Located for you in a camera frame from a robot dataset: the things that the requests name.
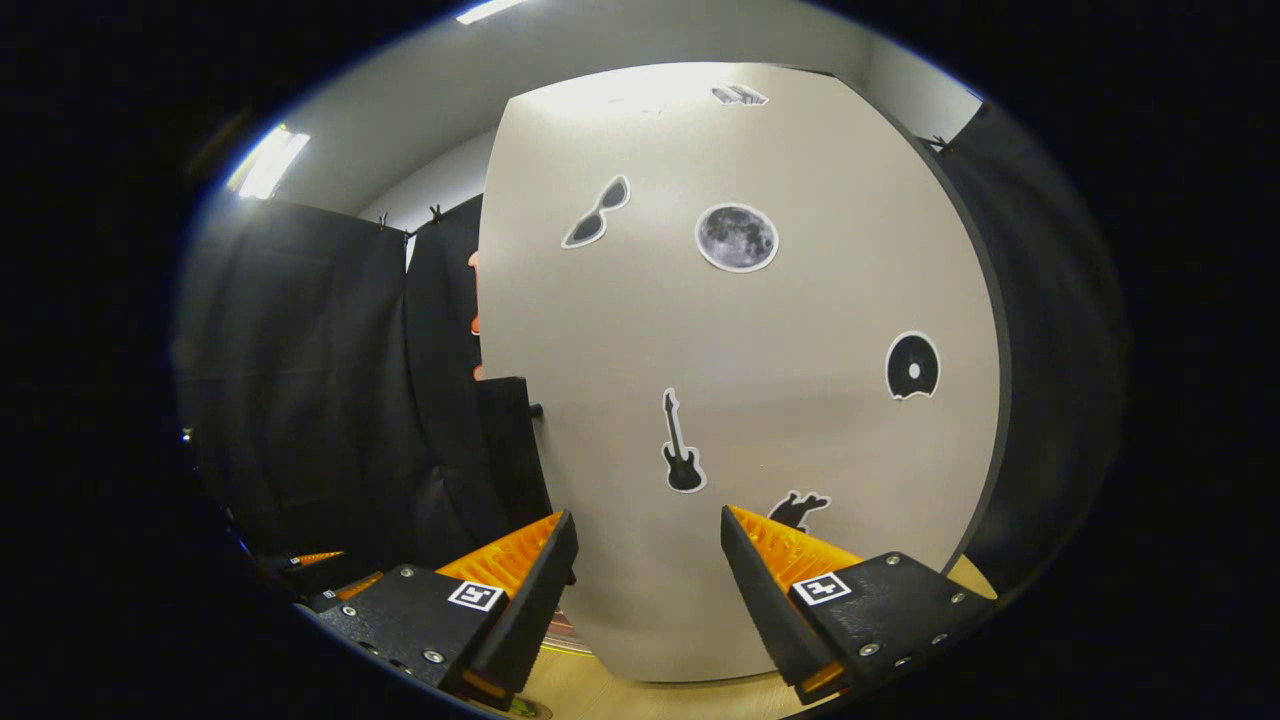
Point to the wide ceiling light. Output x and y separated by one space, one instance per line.
490 10

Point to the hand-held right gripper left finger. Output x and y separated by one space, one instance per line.
535 620

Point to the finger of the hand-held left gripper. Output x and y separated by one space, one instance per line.
362 585
318 557

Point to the long ceiling light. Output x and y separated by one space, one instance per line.
268 162

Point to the black backdrop cloth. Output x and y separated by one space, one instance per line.
300 400

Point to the grey cabinet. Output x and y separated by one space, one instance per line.
1006 400

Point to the stack of books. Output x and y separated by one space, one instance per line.
572 635

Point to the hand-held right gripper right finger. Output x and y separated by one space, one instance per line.
765 620

